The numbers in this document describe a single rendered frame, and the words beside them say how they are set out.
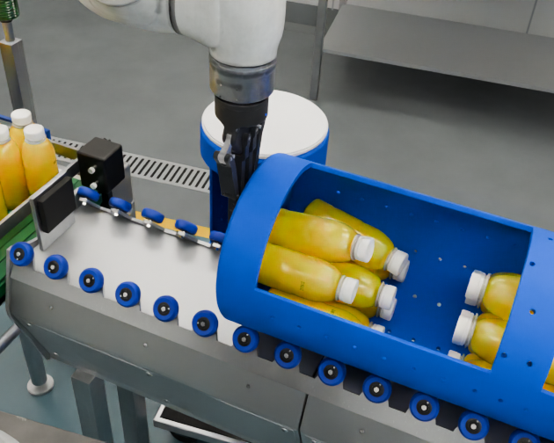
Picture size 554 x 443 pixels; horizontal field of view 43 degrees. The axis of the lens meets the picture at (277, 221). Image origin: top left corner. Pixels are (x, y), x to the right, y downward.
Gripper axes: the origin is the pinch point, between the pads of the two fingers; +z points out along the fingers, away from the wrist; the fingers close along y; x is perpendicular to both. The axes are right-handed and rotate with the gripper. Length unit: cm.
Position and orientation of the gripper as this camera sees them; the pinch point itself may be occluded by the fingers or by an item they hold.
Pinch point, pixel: (238, 206)
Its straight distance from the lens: 109.1
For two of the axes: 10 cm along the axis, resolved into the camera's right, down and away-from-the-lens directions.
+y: -4.0, 5.6, -7.2
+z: -0.6, 7.7, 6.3
